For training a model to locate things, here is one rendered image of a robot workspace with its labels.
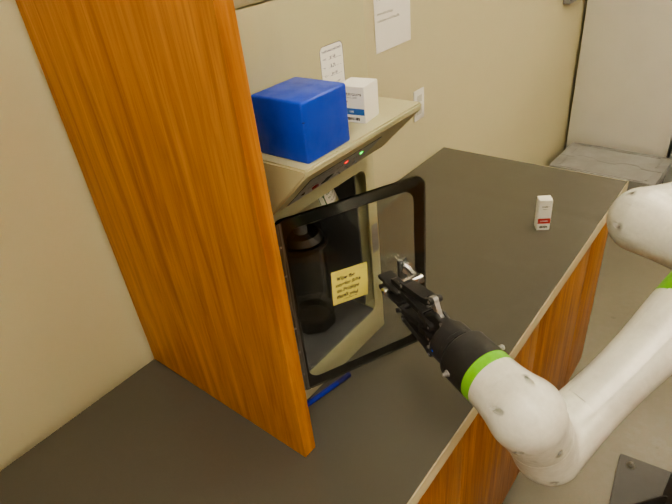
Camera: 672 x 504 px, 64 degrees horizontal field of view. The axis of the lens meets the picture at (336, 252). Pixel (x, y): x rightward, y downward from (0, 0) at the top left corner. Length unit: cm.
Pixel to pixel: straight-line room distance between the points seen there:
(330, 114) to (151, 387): 79
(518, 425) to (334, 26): 67
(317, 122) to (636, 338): 58
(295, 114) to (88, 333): 75
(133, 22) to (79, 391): 85
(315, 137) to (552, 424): 50
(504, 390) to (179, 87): 59
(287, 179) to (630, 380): 59
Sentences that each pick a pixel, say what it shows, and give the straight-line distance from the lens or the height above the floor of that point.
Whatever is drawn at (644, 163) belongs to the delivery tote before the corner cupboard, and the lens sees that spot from 377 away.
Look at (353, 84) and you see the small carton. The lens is 91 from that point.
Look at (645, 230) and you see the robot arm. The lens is 107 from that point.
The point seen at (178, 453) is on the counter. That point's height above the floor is 94.
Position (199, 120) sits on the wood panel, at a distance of 75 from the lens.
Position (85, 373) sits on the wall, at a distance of 134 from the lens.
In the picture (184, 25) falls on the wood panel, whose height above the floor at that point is 171.
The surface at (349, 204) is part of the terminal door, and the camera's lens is 93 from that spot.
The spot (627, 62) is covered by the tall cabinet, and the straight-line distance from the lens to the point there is 380.
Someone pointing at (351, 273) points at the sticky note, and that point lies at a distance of 100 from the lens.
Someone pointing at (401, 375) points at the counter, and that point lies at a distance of 121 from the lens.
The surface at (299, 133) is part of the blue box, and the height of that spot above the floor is 156.
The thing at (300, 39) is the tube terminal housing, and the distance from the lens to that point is 89.
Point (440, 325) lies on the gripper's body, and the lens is 89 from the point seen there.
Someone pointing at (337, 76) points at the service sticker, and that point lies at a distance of 97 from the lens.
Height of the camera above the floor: 182
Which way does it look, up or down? 33 degrees down
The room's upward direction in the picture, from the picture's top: 7 degrees counter-clockwise
